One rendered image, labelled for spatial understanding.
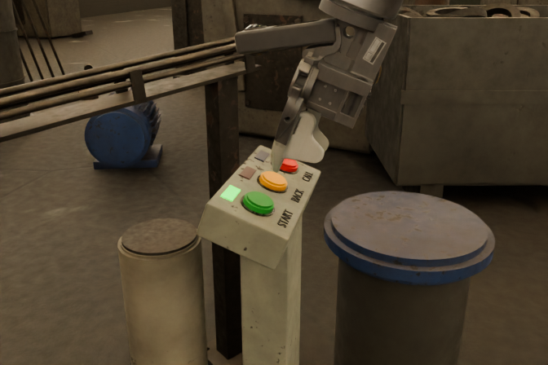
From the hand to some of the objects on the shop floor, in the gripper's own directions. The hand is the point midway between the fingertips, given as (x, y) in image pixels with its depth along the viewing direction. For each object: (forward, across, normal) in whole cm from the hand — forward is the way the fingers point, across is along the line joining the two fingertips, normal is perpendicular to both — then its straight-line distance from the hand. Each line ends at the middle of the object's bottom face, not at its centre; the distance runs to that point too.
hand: (274, 160), depth 63 cm
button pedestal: (+63, +7, -21) cm, 67 cm away
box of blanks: (+45, +184, -73) cm, 203 cm away
